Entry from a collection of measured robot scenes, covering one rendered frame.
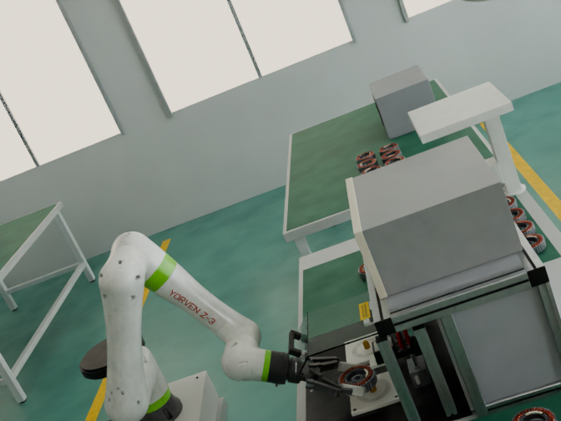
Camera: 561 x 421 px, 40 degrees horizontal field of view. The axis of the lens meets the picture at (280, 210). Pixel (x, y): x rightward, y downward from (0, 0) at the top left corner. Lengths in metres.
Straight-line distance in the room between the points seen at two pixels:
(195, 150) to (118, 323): 4.94
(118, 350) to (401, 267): 0.81
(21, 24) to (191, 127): 1.68
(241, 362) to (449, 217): 0.72
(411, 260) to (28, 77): 5.55
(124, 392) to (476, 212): 1.09
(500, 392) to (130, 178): 5.46
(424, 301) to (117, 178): 5.48
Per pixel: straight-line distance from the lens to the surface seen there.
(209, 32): 6.77
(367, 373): 2.31
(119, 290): 2.10
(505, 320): 2.05
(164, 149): 7.06
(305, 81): 6.80
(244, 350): 2.25
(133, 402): 2.31
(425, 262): 2.04
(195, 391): 2.61
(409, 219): 1.99
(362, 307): 2.18
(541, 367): 2.14
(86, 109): 7.12
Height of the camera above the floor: 2.08
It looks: 19 degrees down
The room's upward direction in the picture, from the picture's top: 23 degrees counter-clockwise
